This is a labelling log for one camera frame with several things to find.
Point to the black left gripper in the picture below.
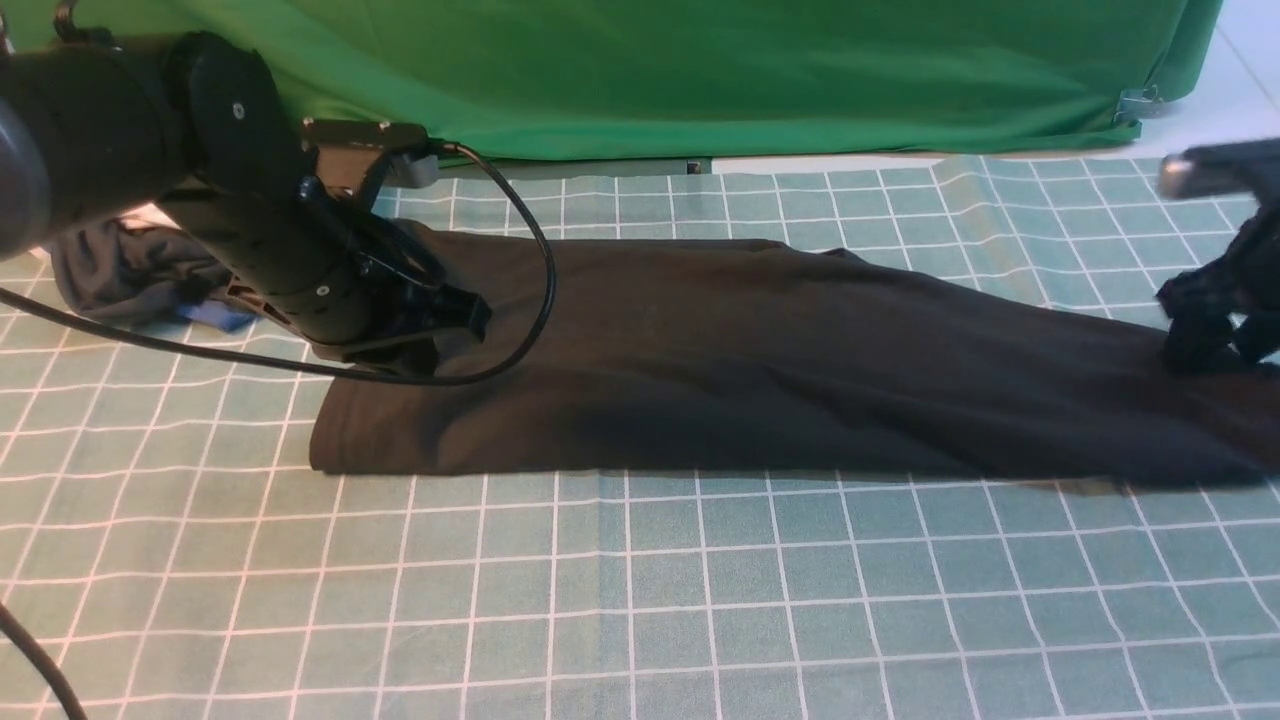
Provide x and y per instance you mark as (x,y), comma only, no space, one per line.
(358,287)

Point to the dark gray long-sleeve shirt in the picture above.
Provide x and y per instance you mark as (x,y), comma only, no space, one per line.
(747,355)

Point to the green backdrop cloth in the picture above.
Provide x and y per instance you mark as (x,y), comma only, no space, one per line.
(596,80)

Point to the dark gray crumpled garment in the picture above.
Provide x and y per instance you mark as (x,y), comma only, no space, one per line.
(116,275)

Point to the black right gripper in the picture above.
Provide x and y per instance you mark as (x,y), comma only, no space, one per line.
(1201,338)

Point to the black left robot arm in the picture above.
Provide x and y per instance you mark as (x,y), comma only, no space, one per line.
(194,126)

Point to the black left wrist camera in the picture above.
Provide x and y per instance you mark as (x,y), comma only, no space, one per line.
(357,159)

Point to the metal binder clip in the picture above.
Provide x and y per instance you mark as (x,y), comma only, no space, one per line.
(1138,104)

